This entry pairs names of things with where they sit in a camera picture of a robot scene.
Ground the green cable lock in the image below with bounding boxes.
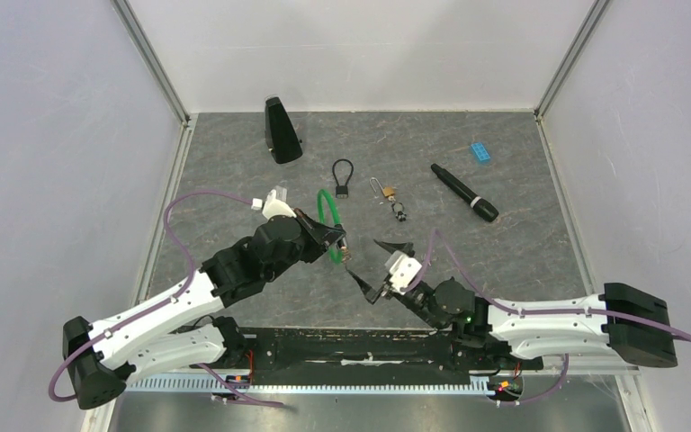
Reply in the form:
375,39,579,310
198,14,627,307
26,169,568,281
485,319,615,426
317,189,346,264

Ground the panda keychain with key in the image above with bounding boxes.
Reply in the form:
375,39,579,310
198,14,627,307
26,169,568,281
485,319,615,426
391,201,407,222

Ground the brass padlock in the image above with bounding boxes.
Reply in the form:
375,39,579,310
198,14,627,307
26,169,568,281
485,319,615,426
369,177,396,202

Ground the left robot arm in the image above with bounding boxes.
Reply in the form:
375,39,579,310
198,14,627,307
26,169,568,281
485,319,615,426
60,209,346,410

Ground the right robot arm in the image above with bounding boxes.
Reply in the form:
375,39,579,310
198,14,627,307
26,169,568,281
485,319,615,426
350,242,678,368

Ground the black microphone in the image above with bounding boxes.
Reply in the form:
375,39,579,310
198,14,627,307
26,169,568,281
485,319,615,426
430,164,499,222

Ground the black metronome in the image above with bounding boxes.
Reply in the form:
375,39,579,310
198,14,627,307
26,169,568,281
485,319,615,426
265,96,303,165

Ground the blue toy brick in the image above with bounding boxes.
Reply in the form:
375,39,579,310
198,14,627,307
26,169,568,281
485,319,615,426
470,142,491,164

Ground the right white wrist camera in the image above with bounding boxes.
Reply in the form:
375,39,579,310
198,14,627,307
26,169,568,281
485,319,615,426
384,252,422,294

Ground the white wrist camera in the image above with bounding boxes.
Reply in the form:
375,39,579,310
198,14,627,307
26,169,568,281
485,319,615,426
384,252,422,294
251,185,296,221

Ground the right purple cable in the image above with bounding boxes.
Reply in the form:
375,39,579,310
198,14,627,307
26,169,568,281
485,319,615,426
405,229,691,408

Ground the purple cable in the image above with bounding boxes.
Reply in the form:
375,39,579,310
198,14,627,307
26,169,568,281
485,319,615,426
405,229,691,408
47,190,287,410

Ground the black cable padlock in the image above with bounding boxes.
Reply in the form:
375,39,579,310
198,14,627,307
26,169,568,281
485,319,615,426
331,158,354,199

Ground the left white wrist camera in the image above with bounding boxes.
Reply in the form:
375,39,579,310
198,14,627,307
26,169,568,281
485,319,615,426
251,185,296,221

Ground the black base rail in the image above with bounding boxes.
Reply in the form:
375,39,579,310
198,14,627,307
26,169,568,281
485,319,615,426
211,328,543,386

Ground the white cable duct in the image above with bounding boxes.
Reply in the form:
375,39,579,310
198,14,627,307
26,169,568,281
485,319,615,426
125,372,495,397

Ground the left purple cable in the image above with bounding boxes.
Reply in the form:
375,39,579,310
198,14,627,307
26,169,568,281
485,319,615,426
47,190,287,410

